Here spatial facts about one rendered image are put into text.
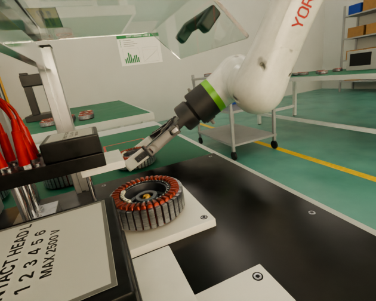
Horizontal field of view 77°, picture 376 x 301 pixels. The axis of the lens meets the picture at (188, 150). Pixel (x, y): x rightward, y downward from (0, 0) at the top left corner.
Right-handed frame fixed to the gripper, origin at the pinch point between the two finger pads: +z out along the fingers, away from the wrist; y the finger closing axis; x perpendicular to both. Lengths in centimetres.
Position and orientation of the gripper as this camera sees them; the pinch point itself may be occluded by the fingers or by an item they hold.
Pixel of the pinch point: (135, 155)
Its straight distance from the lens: 68.4
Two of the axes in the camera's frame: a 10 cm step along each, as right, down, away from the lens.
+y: -0.4, -3.0, 9.5
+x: -6.1, -7.5, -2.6
